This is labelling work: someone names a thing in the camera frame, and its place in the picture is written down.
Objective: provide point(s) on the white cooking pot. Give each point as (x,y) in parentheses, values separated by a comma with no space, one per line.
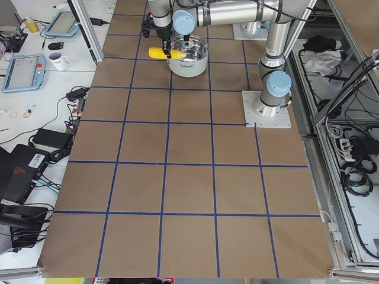
(188,69)

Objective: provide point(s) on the black laptop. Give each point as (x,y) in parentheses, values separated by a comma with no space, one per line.
(19,170)

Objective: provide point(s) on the black computer mouse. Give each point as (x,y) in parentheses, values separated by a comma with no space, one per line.
(56,46)

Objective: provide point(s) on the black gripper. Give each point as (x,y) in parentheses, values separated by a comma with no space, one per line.
(164,32)

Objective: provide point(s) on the white power strip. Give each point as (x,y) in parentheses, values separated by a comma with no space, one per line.
(346,149)

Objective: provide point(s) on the blue teach pendant near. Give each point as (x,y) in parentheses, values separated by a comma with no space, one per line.
(24,73)

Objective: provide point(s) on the white mug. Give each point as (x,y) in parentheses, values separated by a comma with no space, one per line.
(59,61)

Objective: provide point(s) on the black adapter far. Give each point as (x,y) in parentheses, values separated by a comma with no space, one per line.
(98,22)

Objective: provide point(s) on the black cloth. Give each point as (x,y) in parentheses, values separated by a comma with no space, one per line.
(320,44)

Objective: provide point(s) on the crumpled white cloth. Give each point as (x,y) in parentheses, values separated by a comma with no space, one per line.
(324,63)

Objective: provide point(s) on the blue teach pendant far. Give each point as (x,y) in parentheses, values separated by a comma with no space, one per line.
(62,25)

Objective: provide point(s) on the yellow drink bottle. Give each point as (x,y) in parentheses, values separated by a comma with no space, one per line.
(31,25)

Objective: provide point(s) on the blue teach pendant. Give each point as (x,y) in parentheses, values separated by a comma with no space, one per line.
(24,73)
(62,25)

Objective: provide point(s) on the large black power brick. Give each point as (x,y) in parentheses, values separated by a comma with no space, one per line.
(52,138)

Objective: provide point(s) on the aluminium frame post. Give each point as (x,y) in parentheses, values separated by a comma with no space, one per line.
(81,15)

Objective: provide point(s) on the black power adapter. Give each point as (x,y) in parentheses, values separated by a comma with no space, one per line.
(77,94)

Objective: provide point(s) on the yellow corn cob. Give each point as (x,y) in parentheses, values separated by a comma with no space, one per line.
(160,53)

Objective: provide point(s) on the power strip with plugs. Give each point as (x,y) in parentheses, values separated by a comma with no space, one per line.
(75,112)

